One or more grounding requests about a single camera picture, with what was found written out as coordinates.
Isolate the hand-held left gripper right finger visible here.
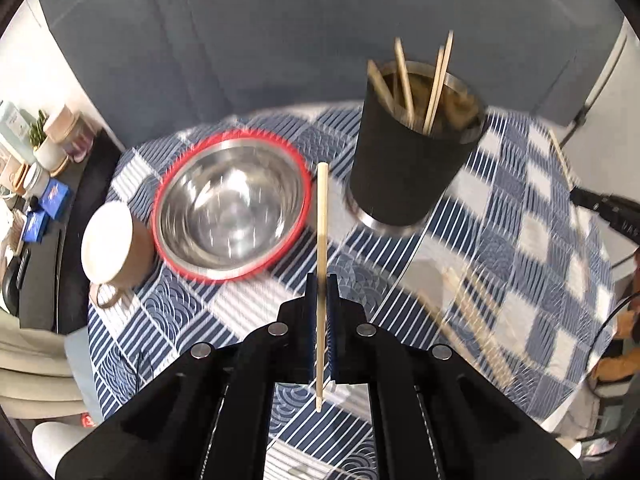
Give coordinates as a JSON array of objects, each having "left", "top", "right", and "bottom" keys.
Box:
[{"left": 328, "top": 273, "right": 585, "bottom": 480}]

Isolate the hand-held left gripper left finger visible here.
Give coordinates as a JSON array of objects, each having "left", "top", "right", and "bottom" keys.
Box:
[{"left": 54, "top": 273, "right": 319, "bottom": 480}]

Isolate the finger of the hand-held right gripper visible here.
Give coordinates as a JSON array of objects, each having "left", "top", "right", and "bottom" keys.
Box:
[{"left": 570, "top": 186, "right": 640, "bottom": 248}]

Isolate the light bamboo chopstick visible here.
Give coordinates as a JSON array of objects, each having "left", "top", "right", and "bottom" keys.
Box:
[{"left": 314, "top": 161, "right": 330, "bottom": 414}]

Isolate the black utensil holder cup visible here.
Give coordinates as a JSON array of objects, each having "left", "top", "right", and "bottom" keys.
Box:
[{"left": 345, "top": 60, "right": 488, "bottom": 233}]

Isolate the group of wooden chopsticks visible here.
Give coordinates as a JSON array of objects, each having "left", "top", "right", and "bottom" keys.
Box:
[{"left": 367, "top": 30, "right": 573, "bottom": 391}]

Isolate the blue patterned tablecloth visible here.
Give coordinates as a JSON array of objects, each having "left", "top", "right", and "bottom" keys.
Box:
[{"left": 86, "top": 102, "right": 618, "bottom": 480}]

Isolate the red steel bowl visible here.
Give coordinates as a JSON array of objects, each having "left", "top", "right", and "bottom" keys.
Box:
[{"left": 152, "top": 129, "right": 307, "bottom": 283}]

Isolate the orange brown cloth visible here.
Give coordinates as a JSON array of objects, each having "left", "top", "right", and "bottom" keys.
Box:
[{"left": 597, "top": 305, "right": 640, "bottom": 386}]

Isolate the beige mug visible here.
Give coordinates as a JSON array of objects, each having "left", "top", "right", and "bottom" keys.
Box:
[{"left": 81, "top": 201, "right": 156, "bottom": 310}]

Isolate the black side cabinet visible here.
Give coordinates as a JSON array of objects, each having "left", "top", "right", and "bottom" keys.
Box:
[{"left": 0, "top": 127, "right": 126, "bottom": 336}]

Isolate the beige curtain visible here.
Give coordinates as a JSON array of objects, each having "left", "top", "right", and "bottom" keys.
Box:
[{"left": 0, "top": 310, "right": 86, "bottom": 421}]

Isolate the blue box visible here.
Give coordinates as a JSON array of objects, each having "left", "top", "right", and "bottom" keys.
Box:
[
  {"left": 22, "top": 210, "right": 51, "bottom": 243},
  {"left": 40, "top": 182, "right": 71, "bottom": 221}
]

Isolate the grey backdrop cloth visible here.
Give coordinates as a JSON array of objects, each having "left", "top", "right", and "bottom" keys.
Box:
[{"left": 35, "top": 0, "right": 628, "bottom": 148}]

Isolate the pink jar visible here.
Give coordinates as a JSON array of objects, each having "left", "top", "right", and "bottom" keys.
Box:
[{"left": 47, "top": 104, "right": 96, "bottom": 161}]

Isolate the white pot with plant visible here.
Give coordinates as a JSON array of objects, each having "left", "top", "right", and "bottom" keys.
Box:
[{"left": 27, "top": 109, "right": 68, "bottom": 171}]

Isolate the pale carton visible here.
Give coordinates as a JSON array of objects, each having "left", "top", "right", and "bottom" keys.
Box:
[{"left": 0, "top": 100, "right": 31, "bottom": 141}]

